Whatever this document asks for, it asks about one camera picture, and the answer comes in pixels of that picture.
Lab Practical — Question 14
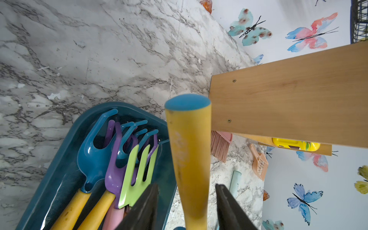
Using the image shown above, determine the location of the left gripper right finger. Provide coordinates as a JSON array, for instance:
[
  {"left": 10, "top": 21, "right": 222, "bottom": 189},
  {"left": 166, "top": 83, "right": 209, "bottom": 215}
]
[{"left": 215, "top": 184, "right": 257, "bottom": 230}]

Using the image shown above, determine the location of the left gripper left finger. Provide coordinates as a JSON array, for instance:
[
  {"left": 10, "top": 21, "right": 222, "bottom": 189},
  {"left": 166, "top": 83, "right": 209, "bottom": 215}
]
[{"left": 116, "top": 183, "right": 159, "bottom": 230}]

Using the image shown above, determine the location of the green rake wooden handle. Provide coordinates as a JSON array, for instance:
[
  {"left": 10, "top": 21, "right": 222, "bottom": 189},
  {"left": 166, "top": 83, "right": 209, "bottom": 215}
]
[{"left": 118, "top": 145, "right": 158, "bottom": 209}]

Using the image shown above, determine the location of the purple fork pink handle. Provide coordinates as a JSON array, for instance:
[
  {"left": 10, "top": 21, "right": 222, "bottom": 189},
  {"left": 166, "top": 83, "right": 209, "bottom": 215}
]
[{"left": 103, "top": 120, "right": 158, "bottom": 230}]

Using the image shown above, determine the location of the purple rake pink handle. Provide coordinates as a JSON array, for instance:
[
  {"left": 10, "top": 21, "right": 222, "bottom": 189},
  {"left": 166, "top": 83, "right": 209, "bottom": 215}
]
[{"left": 77, "top": 122, "right": 139, "bottom": 230}]

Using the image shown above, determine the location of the teal rake yellow handle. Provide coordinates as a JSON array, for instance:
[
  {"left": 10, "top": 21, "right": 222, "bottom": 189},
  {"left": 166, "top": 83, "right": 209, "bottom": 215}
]
[{"left": 51, "top": 109, "right": 118, "bottom": 230}]

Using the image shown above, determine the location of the teal plastic storage box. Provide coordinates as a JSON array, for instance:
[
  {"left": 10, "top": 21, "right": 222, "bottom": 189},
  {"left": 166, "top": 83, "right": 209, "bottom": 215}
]
[{"left": 16, "top": 102, "right": 177, "bottom": 230}]

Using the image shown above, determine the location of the blue claw rake yellow handle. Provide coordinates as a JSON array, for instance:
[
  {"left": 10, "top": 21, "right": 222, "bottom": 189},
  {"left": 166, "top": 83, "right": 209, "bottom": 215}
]
[
  {"left": 117, "top": 128, "right": 170, "bottom": 161},
  {"left": 164, "top": 94, "right": 211, "bottom": 230}
]

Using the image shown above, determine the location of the pink hand brush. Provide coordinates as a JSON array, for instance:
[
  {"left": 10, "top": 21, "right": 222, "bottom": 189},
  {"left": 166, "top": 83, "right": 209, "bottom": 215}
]
[{"left": 211, "top": 130, "right": 233, "bottom": 163}]

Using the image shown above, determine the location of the yellow jar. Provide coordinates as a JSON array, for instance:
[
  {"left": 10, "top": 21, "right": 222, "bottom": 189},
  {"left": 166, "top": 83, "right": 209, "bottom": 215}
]
[{"left": 272, "top": 138, "right": 321, "bottom": 151}]

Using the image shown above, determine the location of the wooden shelf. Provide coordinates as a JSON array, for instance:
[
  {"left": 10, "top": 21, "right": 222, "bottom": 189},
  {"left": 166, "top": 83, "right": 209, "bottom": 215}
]
[{"left": 209, "top": 42, "right": 368, "bottom": 148}]

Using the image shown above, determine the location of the black wire wall basket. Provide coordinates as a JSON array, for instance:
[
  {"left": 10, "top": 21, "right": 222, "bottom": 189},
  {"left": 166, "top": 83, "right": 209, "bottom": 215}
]
[{"left": 350, "top": 0, "right": 368, "bottom": 44}]

